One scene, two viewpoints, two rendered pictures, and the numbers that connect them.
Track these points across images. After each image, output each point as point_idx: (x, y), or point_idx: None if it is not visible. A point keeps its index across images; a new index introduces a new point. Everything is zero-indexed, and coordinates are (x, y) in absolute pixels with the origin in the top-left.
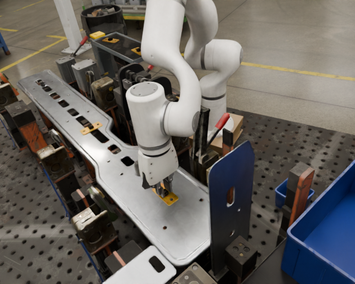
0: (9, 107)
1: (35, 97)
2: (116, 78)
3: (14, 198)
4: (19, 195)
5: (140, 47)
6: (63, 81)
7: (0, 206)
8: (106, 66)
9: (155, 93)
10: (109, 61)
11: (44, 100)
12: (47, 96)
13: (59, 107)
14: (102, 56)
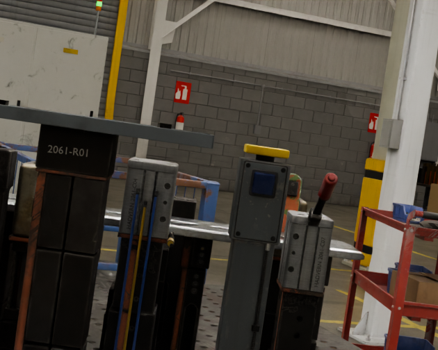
0: (183, 197)
1: (205, 221)
2: (0, 146)
3: (93, 326)
4: (93, 329)
5: None
6: (227, 232)
7: (94, 320)
8: (229, 257)
9: None
10: (231, 245)
11: (172, 217)
12: (187, 221)
13: (107, 210)
14: (231, 214)
